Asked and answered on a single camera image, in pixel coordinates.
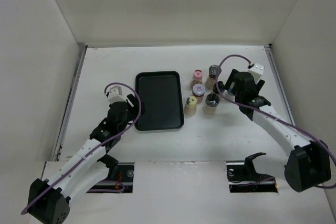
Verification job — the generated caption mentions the grey grinder top bottle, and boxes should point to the grey grinder top bottle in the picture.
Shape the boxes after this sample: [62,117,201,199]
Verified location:
[205,65,222,89]

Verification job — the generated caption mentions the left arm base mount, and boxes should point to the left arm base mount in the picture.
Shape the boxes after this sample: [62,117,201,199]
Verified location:
[88,163,135,194]

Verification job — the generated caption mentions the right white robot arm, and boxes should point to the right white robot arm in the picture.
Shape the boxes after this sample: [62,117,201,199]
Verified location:
[225,69,335,192]

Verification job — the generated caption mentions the red label jar white lid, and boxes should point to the red label jar white lid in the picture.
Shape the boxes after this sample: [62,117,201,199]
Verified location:
[192,83,206,104]

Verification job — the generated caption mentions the pink cap spice bottle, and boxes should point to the pink cap spice bottle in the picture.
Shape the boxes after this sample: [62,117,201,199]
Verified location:
[190,69,203,89]

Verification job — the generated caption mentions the black grinder top bottle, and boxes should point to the black grinder top bottle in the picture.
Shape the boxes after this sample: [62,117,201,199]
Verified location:
[203,93,220,115]

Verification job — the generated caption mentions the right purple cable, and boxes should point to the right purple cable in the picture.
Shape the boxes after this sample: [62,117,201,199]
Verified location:
[215,55,336,188]

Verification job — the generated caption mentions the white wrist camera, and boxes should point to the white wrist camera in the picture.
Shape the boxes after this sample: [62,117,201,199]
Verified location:
[106,85,126,104]
[247,63,265,83]

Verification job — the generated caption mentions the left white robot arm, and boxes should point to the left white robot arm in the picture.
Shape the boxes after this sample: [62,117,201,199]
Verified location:
[22,93,142,223]

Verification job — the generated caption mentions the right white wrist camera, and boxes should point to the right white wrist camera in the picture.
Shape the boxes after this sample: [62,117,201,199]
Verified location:
[247,63,265,83]

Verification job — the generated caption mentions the yellow cap spice bottle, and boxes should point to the yellow cap spice bottle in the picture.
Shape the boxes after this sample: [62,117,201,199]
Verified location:
[184,96,197,116]

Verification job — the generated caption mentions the black cap small pepper bottle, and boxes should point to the black cap small pepper bottle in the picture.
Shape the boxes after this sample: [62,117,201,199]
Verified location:
[213,81,225,100]

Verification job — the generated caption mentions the blue label silver cap bottle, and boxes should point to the blue label silver cap bottle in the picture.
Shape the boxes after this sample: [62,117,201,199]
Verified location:
[227,86,234,95]

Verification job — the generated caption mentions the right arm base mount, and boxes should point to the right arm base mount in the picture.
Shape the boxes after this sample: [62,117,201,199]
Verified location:
[226,152,278,193]

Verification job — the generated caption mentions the black rectangular tray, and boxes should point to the black rectangular tray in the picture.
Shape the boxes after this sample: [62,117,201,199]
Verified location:
[135,71,184,132]

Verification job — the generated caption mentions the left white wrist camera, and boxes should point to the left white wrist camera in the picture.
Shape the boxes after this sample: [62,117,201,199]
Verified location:
[106,85,126,104]

